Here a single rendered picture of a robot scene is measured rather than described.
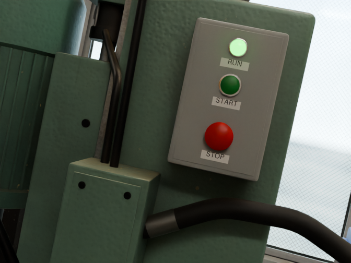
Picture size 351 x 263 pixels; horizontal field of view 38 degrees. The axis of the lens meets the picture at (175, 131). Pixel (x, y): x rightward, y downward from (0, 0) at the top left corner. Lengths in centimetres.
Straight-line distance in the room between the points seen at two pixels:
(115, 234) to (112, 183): 5
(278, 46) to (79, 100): 27
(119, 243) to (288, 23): 31
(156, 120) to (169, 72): 6
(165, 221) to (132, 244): 5
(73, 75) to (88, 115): 6
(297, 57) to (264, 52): 7
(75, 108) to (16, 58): 10
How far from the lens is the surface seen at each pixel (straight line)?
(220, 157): 54
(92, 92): 67
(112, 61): 63
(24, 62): 71
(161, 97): 61
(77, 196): 55
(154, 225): 57
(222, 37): 55
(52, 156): 69
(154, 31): 62
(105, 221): 55
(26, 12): 70
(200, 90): 54
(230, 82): 54
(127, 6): 67
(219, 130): 53
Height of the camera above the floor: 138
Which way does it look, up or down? 3 degrees down
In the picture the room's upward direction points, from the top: 12 degrees clockwise
